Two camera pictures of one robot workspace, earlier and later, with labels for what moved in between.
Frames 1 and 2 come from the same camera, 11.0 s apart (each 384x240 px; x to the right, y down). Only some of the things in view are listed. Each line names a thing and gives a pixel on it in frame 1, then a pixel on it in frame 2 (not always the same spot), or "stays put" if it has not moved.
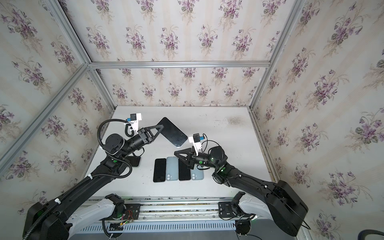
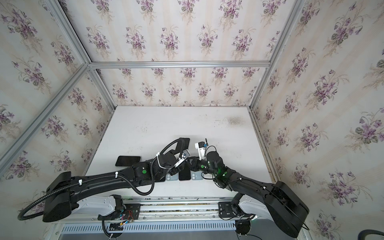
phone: x=197 y=174 stays put
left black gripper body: x=144 y=135 → x=174 y=167
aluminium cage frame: x=91 y=66 stays put
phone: x=133 y=160 stays put
